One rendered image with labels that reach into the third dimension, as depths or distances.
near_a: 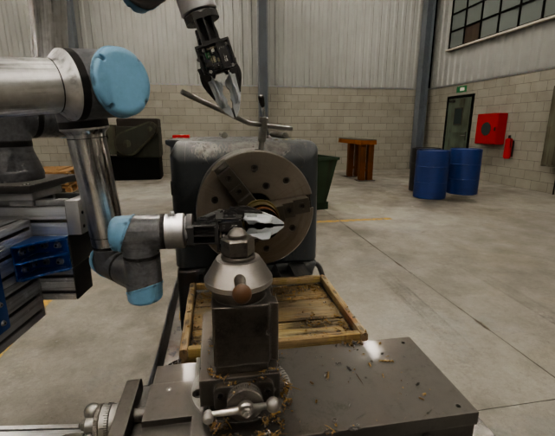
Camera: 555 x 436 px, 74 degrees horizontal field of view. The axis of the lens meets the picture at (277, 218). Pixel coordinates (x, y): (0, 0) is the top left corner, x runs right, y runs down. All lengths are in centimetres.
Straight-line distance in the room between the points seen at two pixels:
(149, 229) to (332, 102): 1082
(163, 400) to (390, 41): 1216
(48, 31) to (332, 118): 1055
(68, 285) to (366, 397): 84
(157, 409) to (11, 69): 51
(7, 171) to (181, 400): 78
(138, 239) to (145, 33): 1057
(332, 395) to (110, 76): 59
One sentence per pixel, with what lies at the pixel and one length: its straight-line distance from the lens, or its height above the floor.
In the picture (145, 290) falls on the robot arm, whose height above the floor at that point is 96.
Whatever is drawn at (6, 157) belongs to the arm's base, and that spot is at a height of 122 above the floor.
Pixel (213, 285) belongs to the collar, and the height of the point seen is 113.
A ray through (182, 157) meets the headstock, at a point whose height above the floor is 121.
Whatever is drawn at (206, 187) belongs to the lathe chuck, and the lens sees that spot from 96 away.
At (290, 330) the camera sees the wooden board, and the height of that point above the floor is 89.
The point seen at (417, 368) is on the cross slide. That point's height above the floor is 97.
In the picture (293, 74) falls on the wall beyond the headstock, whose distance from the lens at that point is 1126.
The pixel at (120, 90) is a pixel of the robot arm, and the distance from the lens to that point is 71.
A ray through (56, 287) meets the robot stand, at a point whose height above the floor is 88.
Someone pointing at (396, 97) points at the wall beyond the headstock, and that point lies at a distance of 1226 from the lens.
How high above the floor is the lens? 130
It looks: 14 degrees down
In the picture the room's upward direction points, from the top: straight up
